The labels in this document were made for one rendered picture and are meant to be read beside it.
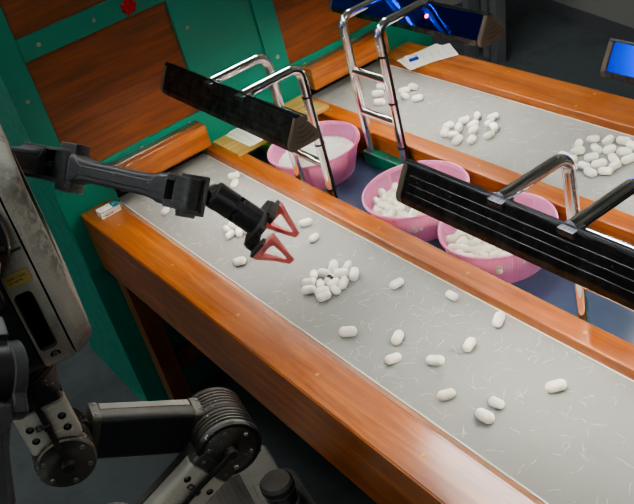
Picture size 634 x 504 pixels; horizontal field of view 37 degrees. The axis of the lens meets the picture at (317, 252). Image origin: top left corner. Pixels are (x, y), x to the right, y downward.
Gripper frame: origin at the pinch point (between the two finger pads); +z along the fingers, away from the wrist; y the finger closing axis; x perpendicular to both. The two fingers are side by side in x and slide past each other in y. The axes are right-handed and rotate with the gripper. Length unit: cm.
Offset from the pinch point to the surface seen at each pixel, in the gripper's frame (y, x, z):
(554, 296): -3, 24, 51
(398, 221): -28.0, 4.5, 23.7
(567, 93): -78, 40, 51
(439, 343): 16.1, 10.5, 30.9
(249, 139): -80, -29, -7
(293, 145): -16.2, 10.9, -9.9
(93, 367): -82, -140, 2
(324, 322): 4.8, -8.2, 15.3
